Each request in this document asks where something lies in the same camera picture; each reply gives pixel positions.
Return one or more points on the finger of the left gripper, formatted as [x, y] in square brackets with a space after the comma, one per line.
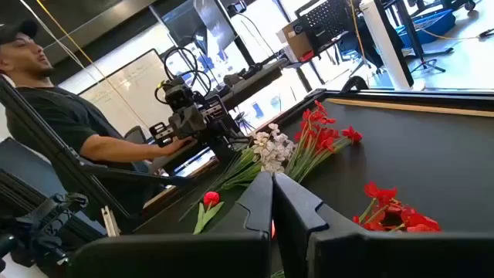
[165, 140]
[161, 129]

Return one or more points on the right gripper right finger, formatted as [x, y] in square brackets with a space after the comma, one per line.
[301, 231]

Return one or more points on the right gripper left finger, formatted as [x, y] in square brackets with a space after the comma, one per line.
[247, 247]

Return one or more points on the white artificial flower bunch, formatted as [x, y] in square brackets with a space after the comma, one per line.
[264, 137]
[276, 158]

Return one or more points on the red artificial flower bunch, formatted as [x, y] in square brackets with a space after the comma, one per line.
[316, 135]
[418, 222]

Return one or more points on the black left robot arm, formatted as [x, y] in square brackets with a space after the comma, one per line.
[227, 139]

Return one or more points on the person's hand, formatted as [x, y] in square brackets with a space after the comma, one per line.
[177, 146]

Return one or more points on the dark office chair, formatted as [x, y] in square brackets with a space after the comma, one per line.
[135, 135]

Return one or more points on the framed whiteboard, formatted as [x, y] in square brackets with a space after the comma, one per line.
[127, 89]

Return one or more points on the red artificial tulip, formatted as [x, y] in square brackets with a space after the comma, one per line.
[211, 198]

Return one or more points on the grey desk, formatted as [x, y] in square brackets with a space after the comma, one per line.
[254, 83]

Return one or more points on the black desk clamp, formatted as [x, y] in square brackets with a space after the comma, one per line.
[249, 71]

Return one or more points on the black desk monitor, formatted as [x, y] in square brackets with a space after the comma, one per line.
[200, 19]

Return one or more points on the person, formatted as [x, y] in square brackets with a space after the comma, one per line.
[58, 116]

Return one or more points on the brown cardboard box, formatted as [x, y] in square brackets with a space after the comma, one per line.
[299, 42]

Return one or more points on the black edge clip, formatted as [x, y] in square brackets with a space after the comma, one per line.
[355, 83]

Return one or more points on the black perforated panel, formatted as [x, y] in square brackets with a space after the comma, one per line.
[328, 19]

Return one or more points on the black tripod stand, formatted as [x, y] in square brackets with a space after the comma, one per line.
[428, 63]

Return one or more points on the blue plastic bin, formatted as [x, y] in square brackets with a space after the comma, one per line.
[436, 25]

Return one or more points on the black frame strut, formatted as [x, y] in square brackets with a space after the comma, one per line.
[135, 174]
[98, 187]

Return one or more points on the silver metal bracket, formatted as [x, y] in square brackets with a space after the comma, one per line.
[110, 222]

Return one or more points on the black mount bracket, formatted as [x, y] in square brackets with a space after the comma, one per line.
[42, 228]

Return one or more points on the tall black white post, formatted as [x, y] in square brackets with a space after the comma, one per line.
[386, 46]

